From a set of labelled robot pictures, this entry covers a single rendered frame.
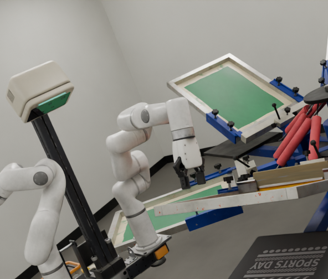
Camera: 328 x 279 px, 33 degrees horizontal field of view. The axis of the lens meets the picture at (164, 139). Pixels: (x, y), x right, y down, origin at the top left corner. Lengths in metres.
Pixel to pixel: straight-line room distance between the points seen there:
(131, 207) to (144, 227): 0.11
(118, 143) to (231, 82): 2.03
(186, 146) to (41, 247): 0.68
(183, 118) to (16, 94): 0.63
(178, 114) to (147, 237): 0.79
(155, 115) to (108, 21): 6.03
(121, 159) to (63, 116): 4.53
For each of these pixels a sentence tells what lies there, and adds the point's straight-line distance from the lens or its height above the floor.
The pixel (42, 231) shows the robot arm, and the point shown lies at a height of 1.48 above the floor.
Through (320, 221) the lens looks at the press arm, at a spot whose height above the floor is 0.92.
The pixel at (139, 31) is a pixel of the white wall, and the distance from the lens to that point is 7.60.
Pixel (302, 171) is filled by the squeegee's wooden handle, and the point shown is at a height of 1.20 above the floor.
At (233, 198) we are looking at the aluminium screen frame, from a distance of 1.92.
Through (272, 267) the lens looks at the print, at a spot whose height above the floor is 0.95.
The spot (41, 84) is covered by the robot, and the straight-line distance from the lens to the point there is 2.08.
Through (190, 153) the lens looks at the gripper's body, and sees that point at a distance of 1.81.
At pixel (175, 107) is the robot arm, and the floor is 1.75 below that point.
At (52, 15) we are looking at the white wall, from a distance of 7.11.
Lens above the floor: 2.05
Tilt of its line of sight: 12 degrees down
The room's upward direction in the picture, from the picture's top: 22 degrees counter-clockwise
